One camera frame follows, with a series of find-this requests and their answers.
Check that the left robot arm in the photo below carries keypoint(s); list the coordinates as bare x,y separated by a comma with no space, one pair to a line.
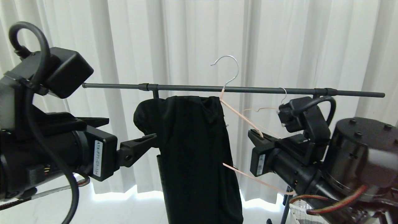
46,192

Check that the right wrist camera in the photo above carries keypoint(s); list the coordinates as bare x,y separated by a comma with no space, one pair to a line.
292,115

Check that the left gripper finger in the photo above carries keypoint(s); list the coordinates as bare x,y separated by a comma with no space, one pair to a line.
133,147

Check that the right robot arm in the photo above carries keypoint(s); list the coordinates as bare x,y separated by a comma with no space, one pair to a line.
357,149

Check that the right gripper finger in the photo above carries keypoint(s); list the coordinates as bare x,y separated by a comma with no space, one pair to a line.
258,141

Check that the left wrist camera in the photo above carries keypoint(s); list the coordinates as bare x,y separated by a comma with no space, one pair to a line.
68,71

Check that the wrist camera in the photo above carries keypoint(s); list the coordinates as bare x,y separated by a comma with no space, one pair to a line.
68,71
292,115

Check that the black short-sleeved shirt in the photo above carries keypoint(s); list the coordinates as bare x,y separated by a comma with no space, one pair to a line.
192,155

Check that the pink clothes hanger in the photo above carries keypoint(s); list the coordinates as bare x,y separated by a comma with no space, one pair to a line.
248,175
285,93

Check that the black clothes rack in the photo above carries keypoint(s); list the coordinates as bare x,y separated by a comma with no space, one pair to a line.
264,90

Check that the white curtain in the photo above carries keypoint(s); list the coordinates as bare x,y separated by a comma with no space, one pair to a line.
186,37

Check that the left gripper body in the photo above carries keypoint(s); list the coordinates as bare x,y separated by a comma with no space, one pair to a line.
108,155

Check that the white laundry basket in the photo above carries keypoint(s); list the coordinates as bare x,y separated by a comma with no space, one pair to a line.
298,214

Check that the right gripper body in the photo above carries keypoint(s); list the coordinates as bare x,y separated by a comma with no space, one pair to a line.
279,165

